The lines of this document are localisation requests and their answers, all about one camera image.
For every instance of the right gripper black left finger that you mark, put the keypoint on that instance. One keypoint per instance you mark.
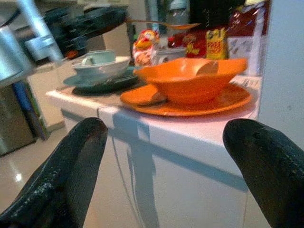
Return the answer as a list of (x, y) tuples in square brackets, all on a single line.
[(71, 166)]

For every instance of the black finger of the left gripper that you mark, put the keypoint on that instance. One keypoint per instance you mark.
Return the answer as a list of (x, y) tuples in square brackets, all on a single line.
[(104, 21)]

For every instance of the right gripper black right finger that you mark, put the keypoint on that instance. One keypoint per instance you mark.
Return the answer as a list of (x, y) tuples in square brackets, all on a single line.
[(273, 166)]

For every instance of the long golden spoon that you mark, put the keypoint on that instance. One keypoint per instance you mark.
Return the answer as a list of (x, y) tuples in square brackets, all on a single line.
[(180, 25)]

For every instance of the teal mug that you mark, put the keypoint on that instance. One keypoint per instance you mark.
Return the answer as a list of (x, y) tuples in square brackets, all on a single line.
[(102, 57)]

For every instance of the teal plate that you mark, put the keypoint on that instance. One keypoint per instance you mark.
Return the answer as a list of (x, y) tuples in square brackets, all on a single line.
[(78, 82)]

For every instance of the white and teal bowl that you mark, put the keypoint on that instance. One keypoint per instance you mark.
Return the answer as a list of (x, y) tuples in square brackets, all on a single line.
[(102, 71)]

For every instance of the red and white noodle packet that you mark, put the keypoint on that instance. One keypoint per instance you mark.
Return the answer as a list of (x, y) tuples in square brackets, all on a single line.
[(145, 50)]

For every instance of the silver metal pot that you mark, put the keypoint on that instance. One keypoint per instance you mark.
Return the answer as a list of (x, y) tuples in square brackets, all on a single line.
[(12, 54)]

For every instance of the dark round placemat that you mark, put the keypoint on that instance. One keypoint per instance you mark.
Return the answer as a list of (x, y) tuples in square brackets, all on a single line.
[(102, 89)]

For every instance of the clear glass jar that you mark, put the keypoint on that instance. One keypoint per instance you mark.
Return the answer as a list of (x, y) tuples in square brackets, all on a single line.
[(177, 12)]

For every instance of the white cup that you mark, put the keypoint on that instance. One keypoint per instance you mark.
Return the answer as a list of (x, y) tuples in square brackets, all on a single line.
[(169, 55)]

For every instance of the orange plate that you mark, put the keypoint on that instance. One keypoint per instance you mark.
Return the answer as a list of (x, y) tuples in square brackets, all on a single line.
[(228, 102)]

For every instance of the orange spoon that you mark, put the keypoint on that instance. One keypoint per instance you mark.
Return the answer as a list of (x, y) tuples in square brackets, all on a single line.
[(142, 95)]

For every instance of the white printed paper label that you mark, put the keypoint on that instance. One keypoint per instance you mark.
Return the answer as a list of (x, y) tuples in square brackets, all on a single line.
[(245, 82)]

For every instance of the red snack bag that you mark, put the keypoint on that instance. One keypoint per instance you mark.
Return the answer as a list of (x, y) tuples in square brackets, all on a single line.
[(192, 45)]

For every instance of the white cabinet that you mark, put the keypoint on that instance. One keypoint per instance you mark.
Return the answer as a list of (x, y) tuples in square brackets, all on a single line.
[(178, 166)]

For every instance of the orange bowl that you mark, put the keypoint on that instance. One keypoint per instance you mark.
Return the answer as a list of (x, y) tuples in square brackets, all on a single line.
[(185, 88)]

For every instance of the beige spoon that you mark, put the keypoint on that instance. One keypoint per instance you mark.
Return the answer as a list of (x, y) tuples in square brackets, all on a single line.
[(207, 69)]

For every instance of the yellow snack packet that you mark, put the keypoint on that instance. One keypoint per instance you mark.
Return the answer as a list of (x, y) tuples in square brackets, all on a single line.
[(216, 44)]

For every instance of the maroon and white box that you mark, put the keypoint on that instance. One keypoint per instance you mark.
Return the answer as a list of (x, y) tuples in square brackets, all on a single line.
[(247, 35)]

